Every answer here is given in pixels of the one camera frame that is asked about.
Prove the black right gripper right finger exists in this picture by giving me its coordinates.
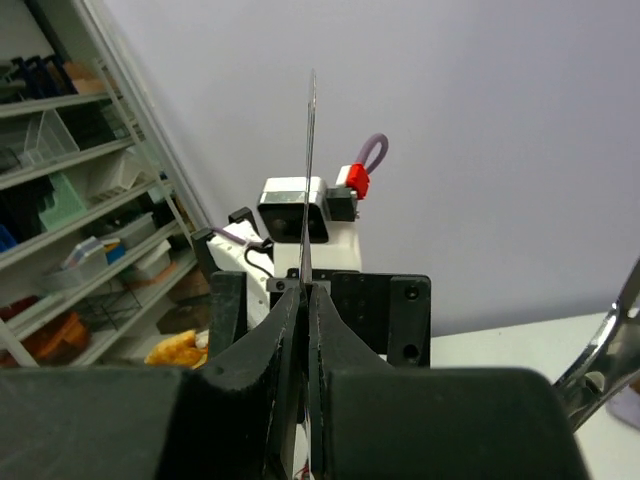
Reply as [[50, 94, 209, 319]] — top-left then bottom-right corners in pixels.
[[309, 287, 589, 479]]

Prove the orange croissant bread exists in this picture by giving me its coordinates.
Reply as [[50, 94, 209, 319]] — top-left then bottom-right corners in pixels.
[[144, 330, 209, 369]]

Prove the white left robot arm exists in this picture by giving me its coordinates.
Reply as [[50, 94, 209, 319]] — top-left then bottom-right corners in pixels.
[[192, 208, 432, 367]]

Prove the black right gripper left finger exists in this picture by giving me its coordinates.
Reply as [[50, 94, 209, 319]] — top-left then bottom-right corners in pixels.
[[169, 287, 303, 479]]

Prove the metal storage shelf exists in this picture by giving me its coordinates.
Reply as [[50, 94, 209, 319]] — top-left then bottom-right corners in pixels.
[[1, 1, 195, 367]]

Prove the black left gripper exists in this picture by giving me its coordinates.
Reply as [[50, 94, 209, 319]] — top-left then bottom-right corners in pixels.
[[209, 269, 431, 367]]

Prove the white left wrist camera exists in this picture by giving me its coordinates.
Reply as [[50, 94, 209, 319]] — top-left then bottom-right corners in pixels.
[[257, 176, 362, 277]]

